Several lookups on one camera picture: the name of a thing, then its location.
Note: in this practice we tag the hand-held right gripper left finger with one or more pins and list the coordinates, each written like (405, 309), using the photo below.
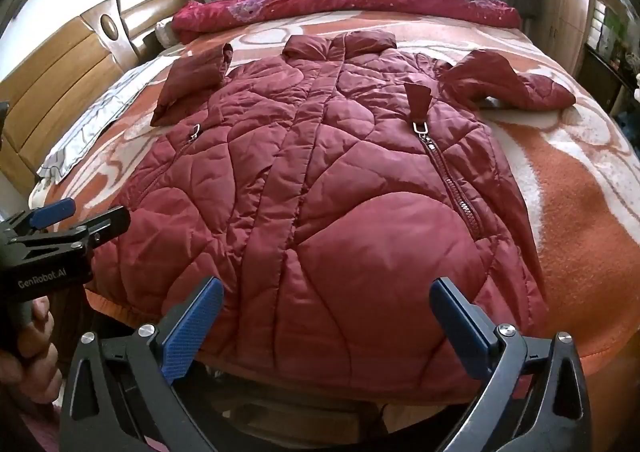
(195, 327)

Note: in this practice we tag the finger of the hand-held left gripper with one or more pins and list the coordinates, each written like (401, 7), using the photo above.
(107, 224)
(50, 213)

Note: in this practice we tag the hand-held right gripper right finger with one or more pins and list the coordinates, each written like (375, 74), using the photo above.
(460, 327)

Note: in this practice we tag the dark red quilted jacket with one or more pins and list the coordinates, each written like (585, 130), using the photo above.
(325, 207)

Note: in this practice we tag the person's left hand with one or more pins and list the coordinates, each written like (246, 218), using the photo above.
(40, 372)

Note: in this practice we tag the grey white patterned pillowcase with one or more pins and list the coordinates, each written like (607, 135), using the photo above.
(95, 117)

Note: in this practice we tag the wooden headboard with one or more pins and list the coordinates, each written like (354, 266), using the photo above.
(50, 82)

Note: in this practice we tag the orange white patterned blanket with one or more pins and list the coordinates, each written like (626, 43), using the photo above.
(550, 172)

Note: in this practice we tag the white pillow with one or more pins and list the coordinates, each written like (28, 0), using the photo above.
(164, 33)

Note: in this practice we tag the dark side cabinet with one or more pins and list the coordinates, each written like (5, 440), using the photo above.
(600, 77)

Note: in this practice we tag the wooden wardrobe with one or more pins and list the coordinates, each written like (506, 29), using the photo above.
(565, 7)

